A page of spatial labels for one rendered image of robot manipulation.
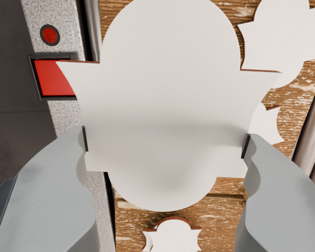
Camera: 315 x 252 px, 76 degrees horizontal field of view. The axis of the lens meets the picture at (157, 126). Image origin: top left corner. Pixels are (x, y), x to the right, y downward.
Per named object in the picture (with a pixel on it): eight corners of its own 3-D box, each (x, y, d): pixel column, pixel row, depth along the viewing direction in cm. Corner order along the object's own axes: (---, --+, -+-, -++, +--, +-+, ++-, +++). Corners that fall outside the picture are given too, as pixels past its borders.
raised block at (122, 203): (119, 198, 44) (116, 208, 42) (119, 192, 43) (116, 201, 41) (146, 200, 44) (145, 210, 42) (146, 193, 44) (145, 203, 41)
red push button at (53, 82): (46, 93, 36) (42, 96, 35) (37, 58, 34) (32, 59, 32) (79, 93, 36) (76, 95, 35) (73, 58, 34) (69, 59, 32)
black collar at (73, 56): (43, 98, 37) (38, 101, 35) (31, 53, 33) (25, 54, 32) (84, 97, 37) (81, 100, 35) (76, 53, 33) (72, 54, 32)
